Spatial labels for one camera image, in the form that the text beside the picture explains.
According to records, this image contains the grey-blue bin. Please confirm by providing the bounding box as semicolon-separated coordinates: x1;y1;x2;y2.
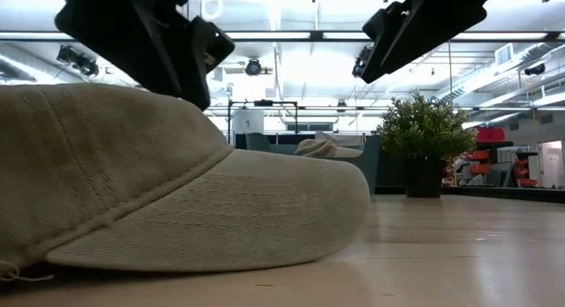
245;132;383;198

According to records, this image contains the khaki baseball cap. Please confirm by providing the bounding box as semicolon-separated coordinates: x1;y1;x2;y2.
294;138;365;159

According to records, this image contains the black ceiling spotlight with cable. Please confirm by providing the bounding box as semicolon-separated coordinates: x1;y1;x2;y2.
351;46;370;78

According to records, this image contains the black ceiling light beam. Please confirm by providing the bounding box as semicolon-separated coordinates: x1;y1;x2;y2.
0;30;565;44

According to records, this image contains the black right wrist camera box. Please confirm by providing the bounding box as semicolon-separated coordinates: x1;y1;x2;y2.
361;1;414;40

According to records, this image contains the black plant pot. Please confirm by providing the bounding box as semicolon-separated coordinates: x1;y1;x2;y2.
403;156;445;198

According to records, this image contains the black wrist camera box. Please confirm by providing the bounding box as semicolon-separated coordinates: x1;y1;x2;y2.
190;15;236;79
361;1;414;40

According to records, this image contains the black double ceiling spotlight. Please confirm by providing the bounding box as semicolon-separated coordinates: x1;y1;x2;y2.
56;44;101;78

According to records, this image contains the pale crumpled cloth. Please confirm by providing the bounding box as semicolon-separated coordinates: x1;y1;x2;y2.
313;131;342;145

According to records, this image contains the green leafy plant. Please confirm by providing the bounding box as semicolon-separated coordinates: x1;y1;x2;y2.
374;91;477;163

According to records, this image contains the shelf with red bins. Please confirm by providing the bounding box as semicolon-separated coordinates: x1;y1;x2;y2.
456;126;543;189

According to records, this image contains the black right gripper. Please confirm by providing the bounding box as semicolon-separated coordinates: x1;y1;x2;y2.
359;0;498;84

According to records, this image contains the black metal frame stand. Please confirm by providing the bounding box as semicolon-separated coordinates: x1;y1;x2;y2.
226;99;300;148

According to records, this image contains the large khaki twill cap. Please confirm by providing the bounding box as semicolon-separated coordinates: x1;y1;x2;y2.
0;82;372;281

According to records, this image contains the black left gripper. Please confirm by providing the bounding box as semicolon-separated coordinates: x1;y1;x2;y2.
55;0;211;110

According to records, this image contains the black low ledge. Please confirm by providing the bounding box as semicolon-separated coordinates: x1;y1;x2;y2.
374;184;565;205

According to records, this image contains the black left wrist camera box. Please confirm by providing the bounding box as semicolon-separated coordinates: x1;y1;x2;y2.
190;15;236;79

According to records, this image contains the round black ceiling spotlight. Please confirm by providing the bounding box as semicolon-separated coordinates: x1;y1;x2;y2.
245;57;264;77

